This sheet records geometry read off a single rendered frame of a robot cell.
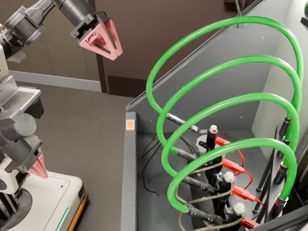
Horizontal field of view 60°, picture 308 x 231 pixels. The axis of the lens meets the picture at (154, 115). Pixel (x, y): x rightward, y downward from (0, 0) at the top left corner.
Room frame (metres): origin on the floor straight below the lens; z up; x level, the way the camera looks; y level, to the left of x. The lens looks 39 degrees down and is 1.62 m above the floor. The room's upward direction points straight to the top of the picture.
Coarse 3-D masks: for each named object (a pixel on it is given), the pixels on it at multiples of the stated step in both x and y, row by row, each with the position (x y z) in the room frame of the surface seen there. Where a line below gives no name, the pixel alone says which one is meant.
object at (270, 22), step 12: (216, 24) 0.53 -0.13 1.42; (228, 24) 0.53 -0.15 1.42; (264, 24) 0.54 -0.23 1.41; (276, 24) 0.54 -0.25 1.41; (192, 36) 0.53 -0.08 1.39; (288, 36) 0.54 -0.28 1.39; (300, 48) 0.54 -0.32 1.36; (300, 60) 0.54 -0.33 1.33; (156, 72) 0.53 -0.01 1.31; (300, 72) 0.54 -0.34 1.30; (156, 108) 0.53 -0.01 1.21; (288, 120) 0.54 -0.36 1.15
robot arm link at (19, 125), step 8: (0, 104) 0.54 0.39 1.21; (0, 112) 0.52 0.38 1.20; (8, 112) 0.50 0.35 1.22; (16, 112) 0.49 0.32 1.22; (0, 120) 0.47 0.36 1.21; (8, 120) 0.47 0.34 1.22; (16, 120) 0.47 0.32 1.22; (24, 120) 0.49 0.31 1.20; (32, 120) 0.50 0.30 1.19; (0, 128) 0.47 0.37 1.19; (8, 128) 0.46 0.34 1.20; (16, 128) 0.46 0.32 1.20; (24, 128) 0.47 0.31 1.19; (32, 128) 0.48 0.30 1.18; (8, 136) 0.46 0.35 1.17; (16, 136) 0.46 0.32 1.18; (24, 136) 0.46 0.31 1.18
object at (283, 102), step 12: (240, 96) 0.38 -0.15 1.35; (252, 96) 0.38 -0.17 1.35; (264, 96) 0.38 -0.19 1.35; (276, 96) 0.38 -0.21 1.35; (216, 108) 0.37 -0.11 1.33; (288, 108) 0.38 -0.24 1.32; (192, 120) 0.37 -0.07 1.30; (180, 132) 0.37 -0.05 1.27; (168, 144) 0.37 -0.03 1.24; (168, 168) 0.37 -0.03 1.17; (192, 180) 0.37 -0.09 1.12; (276, 180) 0.38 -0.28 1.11
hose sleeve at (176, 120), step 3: (171, 114) 0.54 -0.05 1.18; (168, 117) 0.53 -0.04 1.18; (171, 117) 0.53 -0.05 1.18; (174, 117) 0.53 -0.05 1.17; (177, 117) 0.54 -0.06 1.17; (171, 120) 0.53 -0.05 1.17; (174, 120) 0.53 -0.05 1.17; (177, 120) 0.53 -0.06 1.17; (180, 120) 0.53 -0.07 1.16; (183, 120) 0.54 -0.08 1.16; (177, 123) 0.53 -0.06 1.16; (180, 123) 0.53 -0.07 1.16; (189, 129) 0.53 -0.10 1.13
